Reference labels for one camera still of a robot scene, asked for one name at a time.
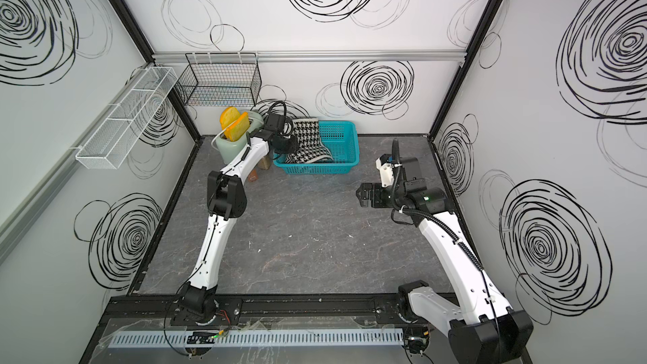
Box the black white patterned scarf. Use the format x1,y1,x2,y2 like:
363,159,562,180
285,118,333,164

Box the teal plastic basket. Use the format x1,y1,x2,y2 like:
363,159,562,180
274,118,360,175

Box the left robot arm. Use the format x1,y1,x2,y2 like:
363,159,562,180
177,100,298,326

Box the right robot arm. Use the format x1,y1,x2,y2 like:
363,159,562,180
356,140,534,363

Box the light spice jar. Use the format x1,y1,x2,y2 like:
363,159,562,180
258,155,273,170

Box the dark spice jar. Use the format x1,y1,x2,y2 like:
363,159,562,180
247,170,259,182

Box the yellow toast slice front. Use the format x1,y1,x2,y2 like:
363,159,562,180
224,112,250,143

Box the yellow toast slice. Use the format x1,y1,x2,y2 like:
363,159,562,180
219,106,241,129
224,112,250,143

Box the mint green toaster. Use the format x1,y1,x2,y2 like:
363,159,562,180
211,111,265,164

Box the yellow toast slice rear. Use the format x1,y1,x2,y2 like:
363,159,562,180
219,106,241,129

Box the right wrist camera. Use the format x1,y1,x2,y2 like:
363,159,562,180
376,154,394,188

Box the black wire wall basket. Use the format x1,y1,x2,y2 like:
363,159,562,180
176,52,262,109

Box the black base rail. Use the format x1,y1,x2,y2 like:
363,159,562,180
100,293,417,327

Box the grey slotted cable duct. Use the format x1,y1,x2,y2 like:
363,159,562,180
108,329,404,350

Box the white wire wall shelf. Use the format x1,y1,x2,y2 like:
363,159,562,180
75,67,179,170

